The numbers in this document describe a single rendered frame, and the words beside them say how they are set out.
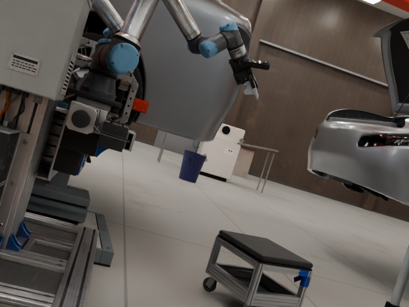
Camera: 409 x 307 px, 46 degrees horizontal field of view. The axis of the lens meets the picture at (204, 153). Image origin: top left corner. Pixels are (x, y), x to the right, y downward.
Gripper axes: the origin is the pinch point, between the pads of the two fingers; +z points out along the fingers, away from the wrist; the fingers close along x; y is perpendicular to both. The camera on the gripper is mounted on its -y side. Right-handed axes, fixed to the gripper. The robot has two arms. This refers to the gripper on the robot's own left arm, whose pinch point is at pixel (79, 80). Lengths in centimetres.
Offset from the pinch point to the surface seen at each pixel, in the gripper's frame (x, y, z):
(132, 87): 37.6, -11.8, -10.3
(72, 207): 48, 36, 51
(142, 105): 46.1, -3.4, -9.5
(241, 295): 60, 117, -27
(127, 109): 41.4, -2.8, -1.6
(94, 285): 17, 98, 23
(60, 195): 42, 28, 55
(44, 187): 36, 22, 61
